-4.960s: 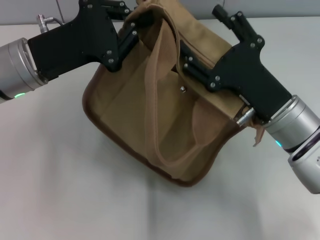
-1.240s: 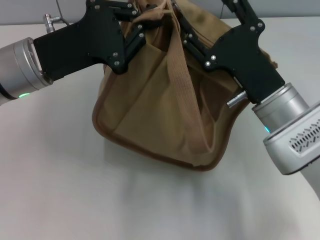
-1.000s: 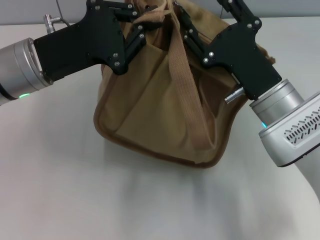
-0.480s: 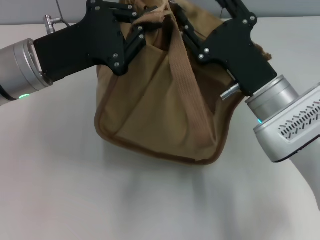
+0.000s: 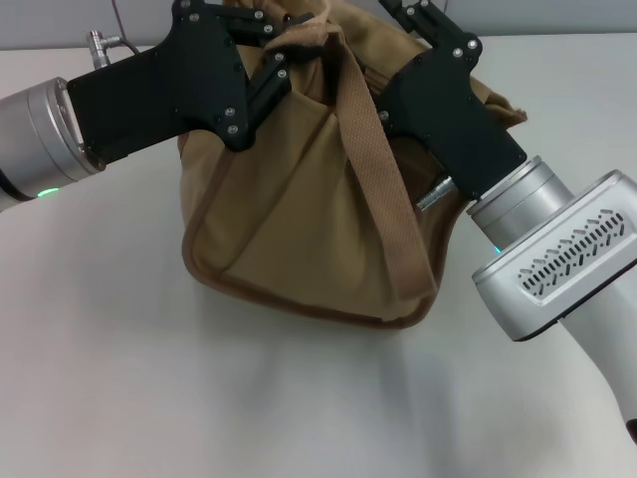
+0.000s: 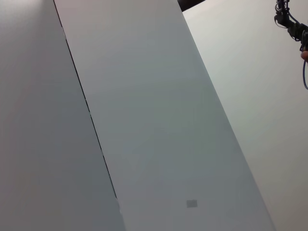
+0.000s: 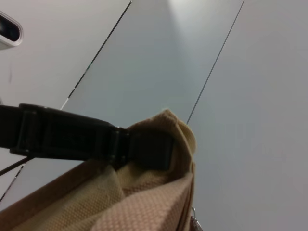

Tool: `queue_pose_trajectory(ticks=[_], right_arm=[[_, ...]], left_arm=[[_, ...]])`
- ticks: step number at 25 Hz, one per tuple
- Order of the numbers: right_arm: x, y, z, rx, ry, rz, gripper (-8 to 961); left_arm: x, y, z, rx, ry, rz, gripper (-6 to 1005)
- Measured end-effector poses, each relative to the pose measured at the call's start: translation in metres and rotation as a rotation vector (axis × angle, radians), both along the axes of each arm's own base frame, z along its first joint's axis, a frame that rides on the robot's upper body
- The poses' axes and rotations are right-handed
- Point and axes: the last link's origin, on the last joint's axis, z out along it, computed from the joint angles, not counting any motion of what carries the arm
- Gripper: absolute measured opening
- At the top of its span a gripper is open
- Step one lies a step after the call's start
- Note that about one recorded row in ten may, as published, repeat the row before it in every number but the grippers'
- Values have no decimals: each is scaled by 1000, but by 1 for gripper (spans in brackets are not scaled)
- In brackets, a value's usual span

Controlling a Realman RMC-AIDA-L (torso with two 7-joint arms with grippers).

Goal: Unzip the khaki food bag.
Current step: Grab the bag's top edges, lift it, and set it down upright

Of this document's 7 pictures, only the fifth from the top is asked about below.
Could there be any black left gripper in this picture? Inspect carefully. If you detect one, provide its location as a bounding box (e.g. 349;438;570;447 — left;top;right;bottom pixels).
66;0;320;166

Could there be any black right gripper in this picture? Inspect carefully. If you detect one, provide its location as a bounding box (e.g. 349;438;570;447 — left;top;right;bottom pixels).
377;0;530;203

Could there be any khaki canvas food bag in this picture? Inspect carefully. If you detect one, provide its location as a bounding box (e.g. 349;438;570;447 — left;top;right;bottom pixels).
177;0;530;328

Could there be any silver left cable connector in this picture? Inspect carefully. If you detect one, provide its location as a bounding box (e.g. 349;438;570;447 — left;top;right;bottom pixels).
87;29;146;69

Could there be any silver cable connector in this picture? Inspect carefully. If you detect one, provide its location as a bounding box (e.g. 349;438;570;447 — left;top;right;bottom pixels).
87;29;146;69
416;178;456;212

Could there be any silver right cable connector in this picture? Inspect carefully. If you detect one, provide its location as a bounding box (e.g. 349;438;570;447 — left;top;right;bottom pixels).
416;178;456;212

